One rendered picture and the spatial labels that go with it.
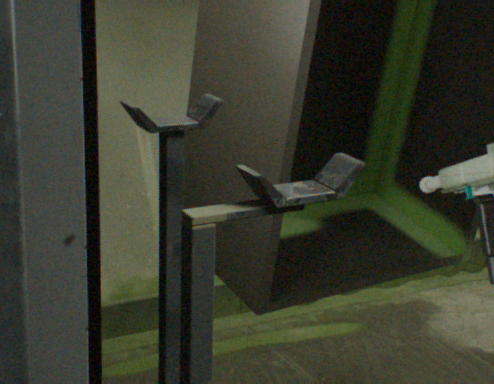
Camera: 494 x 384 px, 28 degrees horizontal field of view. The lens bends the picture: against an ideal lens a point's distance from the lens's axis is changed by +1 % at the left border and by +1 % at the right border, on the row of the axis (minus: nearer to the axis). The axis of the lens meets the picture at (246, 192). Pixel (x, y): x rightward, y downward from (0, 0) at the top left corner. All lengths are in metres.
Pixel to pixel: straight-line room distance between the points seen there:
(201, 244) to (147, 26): 2.50
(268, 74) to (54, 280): 0.75
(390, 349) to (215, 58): 1.18
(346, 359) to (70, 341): 1.58
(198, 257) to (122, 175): 2.27
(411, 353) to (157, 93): 1.07
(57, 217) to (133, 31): 1.90
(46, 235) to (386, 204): 1.44
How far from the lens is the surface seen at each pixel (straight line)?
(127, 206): 2.81
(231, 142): 1.93
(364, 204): 2.47
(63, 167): 1.15
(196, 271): 0.58
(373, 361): 2.74
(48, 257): 1.18
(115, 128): 2.88
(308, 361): 2.71
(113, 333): 2.77
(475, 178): 1.65
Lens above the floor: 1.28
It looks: 17 degrees down
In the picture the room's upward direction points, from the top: 2 degrees clockwise
